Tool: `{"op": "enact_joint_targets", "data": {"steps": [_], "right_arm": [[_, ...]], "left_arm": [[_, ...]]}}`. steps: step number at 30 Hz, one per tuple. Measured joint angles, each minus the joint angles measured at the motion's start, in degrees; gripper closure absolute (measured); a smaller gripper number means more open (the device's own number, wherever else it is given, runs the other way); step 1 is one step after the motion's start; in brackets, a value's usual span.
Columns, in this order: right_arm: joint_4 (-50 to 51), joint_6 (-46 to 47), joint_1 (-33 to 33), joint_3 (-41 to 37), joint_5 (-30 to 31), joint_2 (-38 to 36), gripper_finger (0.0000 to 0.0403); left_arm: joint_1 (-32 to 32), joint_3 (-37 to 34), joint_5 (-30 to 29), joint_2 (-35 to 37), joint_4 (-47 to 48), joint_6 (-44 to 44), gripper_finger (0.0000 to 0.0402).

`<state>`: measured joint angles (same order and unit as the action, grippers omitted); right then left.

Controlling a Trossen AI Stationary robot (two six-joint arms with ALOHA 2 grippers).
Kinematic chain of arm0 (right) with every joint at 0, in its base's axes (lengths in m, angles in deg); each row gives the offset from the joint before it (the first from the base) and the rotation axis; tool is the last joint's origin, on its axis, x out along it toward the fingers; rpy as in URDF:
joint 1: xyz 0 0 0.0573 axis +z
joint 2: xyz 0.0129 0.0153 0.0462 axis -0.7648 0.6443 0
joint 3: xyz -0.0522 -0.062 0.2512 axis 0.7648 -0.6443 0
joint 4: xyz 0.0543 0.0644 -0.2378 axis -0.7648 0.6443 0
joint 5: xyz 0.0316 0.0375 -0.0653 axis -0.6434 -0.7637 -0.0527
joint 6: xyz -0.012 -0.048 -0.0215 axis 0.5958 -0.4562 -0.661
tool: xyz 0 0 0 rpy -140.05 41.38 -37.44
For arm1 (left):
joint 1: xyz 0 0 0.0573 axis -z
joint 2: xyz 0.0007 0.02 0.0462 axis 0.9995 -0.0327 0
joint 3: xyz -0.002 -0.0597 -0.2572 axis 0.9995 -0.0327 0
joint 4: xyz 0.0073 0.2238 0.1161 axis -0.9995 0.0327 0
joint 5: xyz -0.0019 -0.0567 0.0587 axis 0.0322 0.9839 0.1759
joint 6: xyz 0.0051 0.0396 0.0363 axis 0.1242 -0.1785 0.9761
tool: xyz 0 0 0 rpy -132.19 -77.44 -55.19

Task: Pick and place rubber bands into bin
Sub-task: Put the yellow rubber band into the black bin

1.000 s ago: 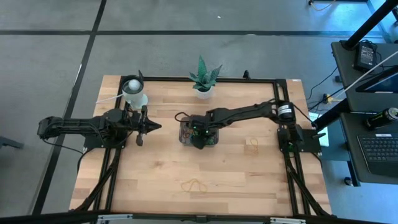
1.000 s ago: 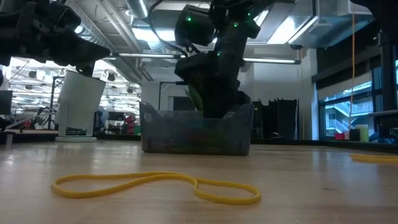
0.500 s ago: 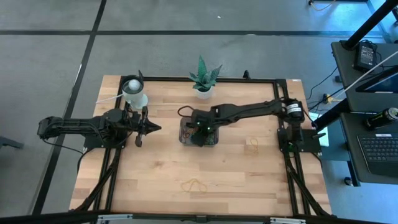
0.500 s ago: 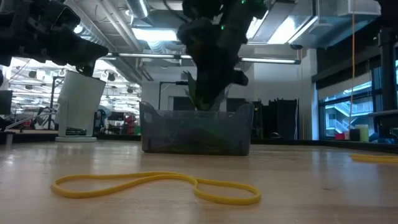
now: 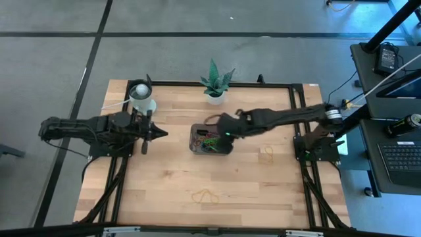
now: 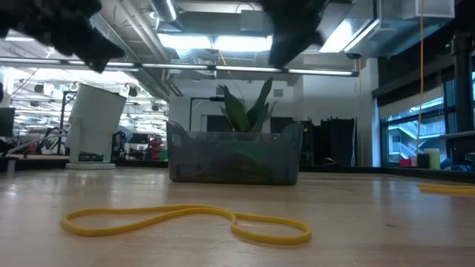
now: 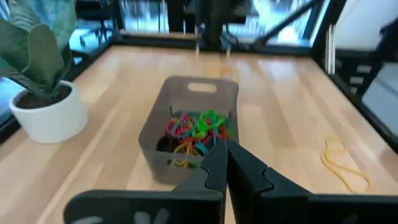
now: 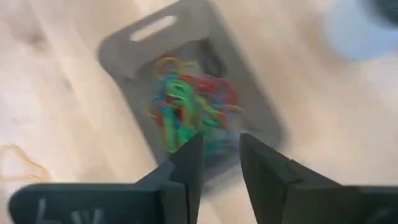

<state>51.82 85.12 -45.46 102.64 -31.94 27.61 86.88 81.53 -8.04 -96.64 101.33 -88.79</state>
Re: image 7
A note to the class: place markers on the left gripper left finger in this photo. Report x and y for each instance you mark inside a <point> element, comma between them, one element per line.
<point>186,205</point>

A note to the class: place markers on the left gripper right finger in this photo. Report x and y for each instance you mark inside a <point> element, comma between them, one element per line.
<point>280,208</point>

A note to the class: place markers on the yellow rubber band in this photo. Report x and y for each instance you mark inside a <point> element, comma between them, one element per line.
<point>323,160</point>
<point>186,146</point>

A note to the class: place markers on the green rubber band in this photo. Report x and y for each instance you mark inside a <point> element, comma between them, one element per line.
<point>202,127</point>

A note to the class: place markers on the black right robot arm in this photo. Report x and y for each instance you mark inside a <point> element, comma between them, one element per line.
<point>214,25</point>

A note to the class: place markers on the grey translucent plastic bin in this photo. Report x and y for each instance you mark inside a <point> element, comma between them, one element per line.
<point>174,99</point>

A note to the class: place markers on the white plant pot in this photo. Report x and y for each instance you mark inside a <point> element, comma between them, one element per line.
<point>53,124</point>

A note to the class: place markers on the green snake plant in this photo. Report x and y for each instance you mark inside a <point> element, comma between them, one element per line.
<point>37,53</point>

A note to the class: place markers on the black aluminium table frame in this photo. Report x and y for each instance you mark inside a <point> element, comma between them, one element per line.
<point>323,37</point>

